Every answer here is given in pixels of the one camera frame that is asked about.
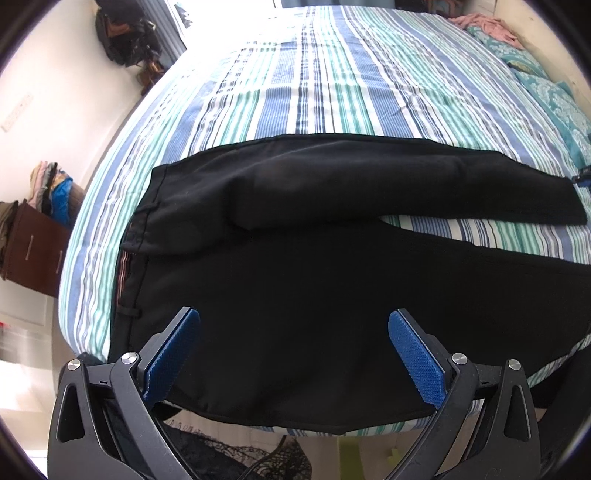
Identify black pants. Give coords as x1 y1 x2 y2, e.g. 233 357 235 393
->
109 134 590 433

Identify dark brown wooden dresser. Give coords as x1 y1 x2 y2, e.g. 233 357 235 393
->
1 204 71 298

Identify folded clothes stack on dresser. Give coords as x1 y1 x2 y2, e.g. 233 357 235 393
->
27 161 85 228

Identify olive garment on dresser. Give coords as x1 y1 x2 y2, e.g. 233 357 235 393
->
0 201 19 266

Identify teal floral pillow near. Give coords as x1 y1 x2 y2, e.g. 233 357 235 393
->
513 70 590 169

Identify teal floral pillow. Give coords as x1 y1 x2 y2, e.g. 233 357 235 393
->
513 70 590 169
467 26 549 79

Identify teal floral pillow far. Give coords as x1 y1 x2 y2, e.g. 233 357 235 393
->
467 26 549 79

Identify blue striped curtain left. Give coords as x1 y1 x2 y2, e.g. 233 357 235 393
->
140 0 186 68

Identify dark hanging bags and coats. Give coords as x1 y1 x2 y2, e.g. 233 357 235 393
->
95 0 165 96

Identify cream padded headboard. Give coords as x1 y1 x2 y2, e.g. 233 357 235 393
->
494 0 590 110

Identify pink crumpled garment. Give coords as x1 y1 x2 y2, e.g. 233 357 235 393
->
450 12 524 50

